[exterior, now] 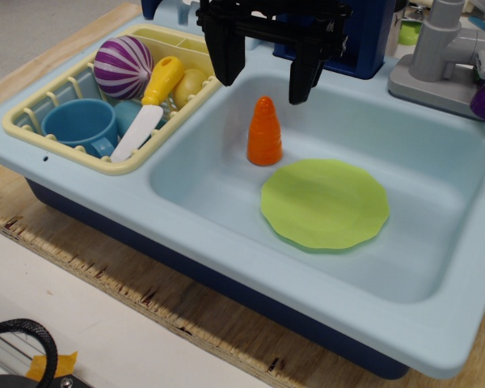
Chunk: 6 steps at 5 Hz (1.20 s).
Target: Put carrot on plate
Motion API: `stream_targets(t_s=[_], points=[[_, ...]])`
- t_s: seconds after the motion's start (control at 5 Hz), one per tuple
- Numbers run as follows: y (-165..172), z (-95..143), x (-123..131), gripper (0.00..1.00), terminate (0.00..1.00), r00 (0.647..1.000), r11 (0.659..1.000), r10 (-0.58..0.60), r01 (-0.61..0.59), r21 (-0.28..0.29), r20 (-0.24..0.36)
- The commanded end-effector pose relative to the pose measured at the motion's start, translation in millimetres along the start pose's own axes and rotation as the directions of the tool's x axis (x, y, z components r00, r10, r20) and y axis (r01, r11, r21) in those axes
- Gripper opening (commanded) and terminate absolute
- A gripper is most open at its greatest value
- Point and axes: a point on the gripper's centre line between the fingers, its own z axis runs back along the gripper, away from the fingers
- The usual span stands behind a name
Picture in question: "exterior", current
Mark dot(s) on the light blue toy sink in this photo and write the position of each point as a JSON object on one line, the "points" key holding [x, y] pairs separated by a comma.
{"points": [[411, 298]]}

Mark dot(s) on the wooden board base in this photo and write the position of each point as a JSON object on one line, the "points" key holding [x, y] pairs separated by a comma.
{"points": [[134, 322]]}

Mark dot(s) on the purple striped toy onion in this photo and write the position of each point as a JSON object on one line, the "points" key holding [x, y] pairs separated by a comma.
{"points": [[122, 67]]}

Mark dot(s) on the yellow handled toy knife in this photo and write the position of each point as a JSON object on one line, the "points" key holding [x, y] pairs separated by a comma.
{"points": [[164, 78]]}

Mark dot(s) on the orange toy carrot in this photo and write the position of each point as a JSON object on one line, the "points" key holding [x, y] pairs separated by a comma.
{"points": [[264, 146]]}

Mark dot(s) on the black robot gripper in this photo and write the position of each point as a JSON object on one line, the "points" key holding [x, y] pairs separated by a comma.
{"points": [[314, 28]]}

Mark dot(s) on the green plastic plate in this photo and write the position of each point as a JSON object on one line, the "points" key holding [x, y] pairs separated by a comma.
{"points": [[324, 204]]}

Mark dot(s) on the cream yellow dish rack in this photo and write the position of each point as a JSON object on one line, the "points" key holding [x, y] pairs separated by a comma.
{"points": [[78, 82]]}

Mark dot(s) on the yellow toy potato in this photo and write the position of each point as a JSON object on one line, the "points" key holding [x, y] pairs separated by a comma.
{"points": [[190, 84]]}

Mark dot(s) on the blue plastic cup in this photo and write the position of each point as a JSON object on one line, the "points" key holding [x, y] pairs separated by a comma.
{"points": [[126, 112], [90, 123]]}

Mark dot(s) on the dark blue sink backboard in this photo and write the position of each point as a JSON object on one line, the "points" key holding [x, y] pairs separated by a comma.
{"points": [[367, 30]]}

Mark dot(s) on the grey toy faucet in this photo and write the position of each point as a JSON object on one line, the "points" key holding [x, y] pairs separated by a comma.
{"points": [[440, 72]]}

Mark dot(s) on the yellow tape piece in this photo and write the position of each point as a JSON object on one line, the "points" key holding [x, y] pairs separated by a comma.
{"points": [[65, 366]]}

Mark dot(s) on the green toy cup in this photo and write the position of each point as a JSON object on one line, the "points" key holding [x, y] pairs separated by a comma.
{"points": [[409, 33]]}

